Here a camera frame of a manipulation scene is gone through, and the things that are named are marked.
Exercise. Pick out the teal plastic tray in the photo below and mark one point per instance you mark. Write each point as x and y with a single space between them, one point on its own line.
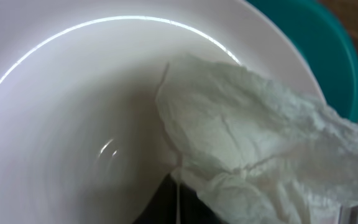
326 46

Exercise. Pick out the large white plate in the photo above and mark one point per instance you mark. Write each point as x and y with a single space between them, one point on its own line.
80 138

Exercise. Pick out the white napkin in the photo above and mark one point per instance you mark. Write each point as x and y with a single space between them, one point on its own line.
252 149

